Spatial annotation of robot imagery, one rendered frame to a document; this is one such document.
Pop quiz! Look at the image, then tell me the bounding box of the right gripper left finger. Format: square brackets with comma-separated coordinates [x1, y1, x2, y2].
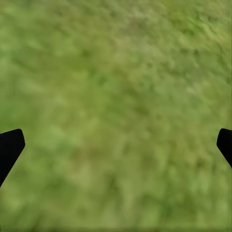
[0, 129, 25, 187]

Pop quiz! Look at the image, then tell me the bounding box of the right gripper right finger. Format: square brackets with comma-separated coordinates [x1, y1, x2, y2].
[217, 128, 232, 167]

